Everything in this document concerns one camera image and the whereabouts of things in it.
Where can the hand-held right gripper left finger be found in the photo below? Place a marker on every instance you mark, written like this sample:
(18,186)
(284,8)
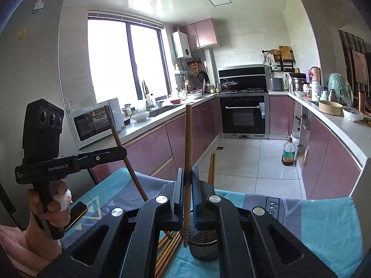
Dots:
(181,192)

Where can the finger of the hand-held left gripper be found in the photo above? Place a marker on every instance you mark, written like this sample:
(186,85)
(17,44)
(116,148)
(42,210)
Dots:
(107,156)

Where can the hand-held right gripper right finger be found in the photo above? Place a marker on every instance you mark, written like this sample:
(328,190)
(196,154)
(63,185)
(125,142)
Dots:
(195,192)

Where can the black mesh holder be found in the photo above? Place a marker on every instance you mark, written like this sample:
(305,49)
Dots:
(203,252)

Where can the pile of chopsticks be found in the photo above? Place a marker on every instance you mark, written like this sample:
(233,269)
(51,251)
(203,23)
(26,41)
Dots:
(166,252)

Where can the person's left hand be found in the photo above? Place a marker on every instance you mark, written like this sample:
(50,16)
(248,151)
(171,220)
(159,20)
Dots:
(62,217)

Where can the white microwave oven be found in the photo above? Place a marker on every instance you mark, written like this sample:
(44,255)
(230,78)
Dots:
(92,123)

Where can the glass jar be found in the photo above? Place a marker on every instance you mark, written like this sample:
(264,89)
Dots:
(127,110)

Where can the white bowl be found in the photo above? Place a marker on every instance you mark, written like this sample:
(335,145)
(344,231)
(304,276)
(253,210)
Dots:
(140,117)

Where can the long pink base cabinets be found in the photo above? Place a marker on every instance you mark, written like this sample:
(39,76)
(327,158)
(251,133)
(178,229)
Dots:
(179,139)

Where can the white finger bandage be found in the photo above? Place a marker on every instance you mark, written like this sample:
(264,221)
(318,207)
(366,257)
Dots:
(64,198)

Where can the black smartphone with gold edge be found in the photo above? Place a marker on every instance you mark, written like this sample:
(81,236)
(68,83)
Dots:
(76,212)

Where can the grey refrigerator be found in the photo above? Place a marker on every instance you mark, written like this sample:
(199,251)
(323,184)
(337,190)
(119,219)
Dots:
(34,63)

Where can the kitchen sink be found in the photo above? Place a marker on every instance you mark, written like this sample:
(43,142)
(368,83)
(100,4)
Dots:
(163,110)

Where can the red bowl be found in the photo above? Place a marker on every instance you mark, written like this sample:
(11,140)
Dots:
(175,101)

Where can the black built-in oven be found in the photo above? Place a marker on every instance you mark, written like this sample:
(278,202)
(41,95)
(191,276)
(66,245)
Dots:
(242,115)

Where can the kitchen window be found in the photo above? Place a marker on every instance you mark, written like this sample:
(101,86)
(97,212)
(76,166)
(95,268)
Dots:
(116,60)

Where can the white stacked bowls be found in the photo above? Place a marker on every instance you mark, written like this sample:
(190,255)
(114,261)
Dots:
(195,95)

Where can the cooking oil bottle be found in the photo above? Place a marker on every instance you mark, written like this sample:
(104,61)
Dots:
(288,155)

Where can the yellow sticker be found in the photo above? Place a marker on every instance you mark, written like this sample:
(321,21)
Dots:
(21,34)

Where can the steel pot with glass lid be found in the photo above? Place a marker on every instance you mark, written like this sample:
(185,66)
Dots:
(229,85)

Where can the white bucket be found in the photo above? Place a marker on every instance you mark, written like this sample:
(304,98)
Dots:
(295,139)

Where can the black frying pan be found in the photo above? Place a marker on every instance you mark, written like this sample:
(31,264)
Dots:
(203,76)

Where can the black range hood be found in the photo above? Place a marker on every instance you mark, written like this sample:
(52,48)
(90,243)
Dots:
(243,76)

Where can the energy label sticker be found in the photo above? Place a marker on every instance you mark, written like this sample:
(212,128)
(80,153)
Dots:
(39,5)

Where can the printed teal grey blanket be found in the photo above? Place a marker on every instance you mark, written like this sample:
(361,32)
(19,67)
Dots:
(318,231)

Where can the curved pink base cabinets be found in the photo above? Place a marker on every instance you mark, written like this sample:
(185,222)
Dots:
(321,150)

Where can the white water heater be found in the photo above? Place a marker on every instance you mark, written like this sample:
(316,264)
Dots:
(181,44)

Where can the silver rice cooker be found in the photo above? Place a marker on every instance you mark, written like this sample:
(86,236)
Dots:
(276,84)

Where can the stainless steel pot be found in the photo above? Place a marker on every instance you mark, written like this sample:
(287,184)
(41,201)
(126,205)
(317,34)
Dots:
(297,84)

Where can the round wooden box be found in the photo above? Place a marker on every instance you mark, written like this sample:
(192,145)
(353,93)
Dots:
(330,108)

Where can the wooden cutting board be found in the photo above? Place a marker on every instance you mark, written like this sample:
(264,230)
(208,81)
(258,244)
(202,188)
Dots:
(285,52)

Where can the pink pitcher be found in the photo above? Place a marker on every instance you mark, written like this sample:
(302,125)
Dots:
(316,73)

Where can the plastic covered bowl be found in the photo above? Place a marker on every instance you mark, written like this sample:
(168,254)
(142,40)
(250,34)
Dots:
(353,115)

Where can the green plastic bag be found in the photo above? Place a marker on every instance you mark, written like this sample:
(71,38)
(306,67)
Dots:
(339,88)

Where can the dark striped panel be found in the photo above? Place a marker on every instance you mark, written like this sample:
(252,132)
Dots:
(355,60)

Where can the black wall rack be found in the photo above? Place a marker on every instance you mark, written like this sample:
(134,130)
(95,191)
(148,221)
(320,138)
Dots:
(282,63)

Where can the pink wall cabinet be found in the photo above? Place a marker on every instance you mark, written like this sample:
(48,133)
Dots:
(203,33)

